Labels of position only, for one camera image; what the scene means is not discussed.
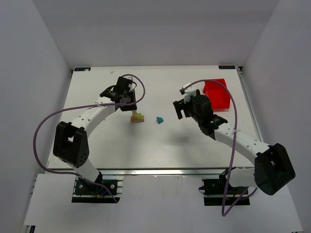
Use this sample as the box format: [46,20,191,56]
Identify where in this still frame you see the red plastic bin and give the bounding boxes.
[203,79,231,110]

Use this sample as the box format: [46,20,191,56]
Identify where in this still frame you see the teal wooden triangle block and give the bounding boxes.
[156,117,164,124]

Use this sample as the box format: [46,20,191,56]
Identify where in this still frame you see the long natural wooden block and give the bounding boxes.
[130,116,144,123]

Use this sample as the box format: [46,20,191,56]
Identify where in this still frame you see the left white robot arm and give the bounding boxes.
[52,76,137,183]

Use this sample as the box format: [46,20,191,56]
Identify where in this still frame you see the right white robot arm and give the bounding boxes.
[173,94,296,196]

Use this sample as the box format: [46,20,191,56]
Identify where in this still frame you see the blue label sticker left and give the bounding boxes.
[74,67,91,72]

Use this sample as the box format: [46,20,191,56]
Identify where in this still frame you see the blue label sticker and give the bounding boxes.
[74,67,91,72]
[218,65,236,69]

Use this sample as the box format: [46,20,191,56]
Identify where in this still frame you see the blue label sticker right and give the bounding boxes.
[218,65,236,69]

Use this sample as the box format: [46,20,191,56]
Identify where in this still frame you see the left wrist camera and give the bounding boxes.
[126,76,137,92]

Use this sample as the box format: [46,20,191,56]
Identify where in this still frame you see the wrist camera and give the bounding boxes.
[179,83,200,103]
[126,76,137,92]

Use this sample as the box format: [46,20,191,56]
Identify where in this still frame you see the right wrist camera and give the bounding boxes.
[179,83,200,103]

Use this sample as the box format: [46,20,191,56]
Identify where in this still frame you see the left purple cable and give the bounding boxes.
[33,74,146,203]

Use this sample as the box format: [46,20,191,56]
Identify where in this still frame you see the purple cable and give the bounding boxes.
[33,74,146,203]
[181,79,258,217]

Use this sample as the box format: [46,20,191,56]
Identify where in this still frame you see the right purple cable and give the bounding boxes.
[181,79,258,217]

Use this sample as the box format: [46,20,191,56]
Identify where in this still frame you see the aluminium table frame rail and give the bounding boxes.
[46,167,275,177]

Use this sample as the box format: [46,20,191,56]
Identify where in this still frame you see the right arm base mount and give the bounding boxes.
[198,179,245,206]

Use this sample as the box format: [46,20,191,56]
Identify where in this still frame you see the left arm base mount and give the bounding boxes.
[71,176,123,204]

